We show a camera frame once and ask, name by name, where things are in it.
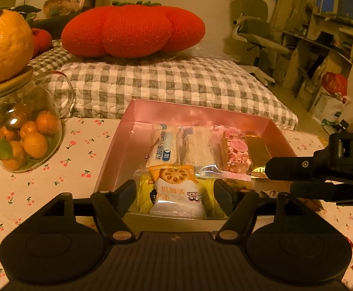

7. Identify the brown biscuit pack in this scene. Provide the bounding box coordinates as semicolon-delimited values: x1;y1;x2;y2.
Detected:
224;179;255;193

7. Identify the yellow snack pack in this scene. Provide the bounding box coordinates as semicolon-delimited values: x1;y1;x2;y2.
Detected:
129;166;226;219

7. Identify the gold snack bar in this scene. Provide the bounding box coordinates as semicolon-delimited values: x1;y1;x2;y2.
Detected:
245;135;272;179

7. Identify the silver grey snack pack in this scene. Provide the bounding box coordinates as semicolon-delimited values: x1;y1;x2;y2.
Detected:
196;165;223;179

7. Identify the pink nougat snack pack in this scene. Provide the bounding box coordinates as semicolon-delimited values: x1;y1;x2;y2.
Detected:
212;125;252;181

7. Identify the white lotus chip pack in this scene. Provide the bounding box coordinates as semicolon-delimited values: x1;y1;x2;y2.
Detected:
149;165;207;219

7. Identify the clear white bread pack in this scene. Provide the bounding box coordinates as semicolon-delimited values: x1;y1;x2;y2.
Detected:
181;125;219;168

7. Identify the blue white bread pack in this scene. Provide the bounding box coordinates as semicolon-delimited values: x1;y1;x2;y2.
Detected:
146;123;179;168

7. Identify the red white shopping bag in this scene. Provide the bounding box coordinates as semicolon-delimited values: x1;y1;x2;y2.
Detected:
310;72;351;125

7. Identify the pink silver shallow box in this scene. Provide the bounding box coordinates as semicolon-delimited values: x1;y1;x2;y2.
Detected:
95;100;293;231

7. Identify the cherry print tablecloth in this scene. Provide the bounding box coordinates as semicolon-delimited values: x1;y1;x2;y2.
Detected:
0;118;353;290

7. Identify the wooden desk shelf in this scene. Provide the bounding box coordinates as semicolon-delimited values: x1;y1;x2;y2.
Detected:
273;12;353;110

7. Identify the glass jar with kumquats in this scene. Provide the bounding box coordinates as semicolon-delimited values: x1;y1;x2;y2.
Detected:
0;66;75;173

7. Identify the grey checkered quilt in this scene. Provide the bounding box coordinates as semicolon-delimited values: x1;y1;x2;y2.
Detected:
30;40;298;129

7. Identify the white office chair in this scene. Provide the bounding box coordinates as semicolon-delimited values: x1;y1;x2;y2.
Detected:
232;0;290;86

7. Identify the red tomato plush cushion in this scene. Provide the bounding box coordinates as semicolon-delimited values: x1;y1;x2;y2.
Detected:
61;4;206;58

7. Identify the small red plush cushion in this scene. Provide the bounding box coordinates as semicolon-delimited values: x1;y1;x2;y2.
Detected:
32;28;52;58

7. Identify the large orange citrus fruit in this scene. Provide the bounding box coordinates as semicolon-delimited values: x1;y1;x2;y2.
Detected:
0;10;34;83

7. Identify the pink plush slipper toy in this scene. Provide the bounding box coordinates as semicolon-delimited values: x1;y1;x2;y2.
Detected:
43;0;85;18

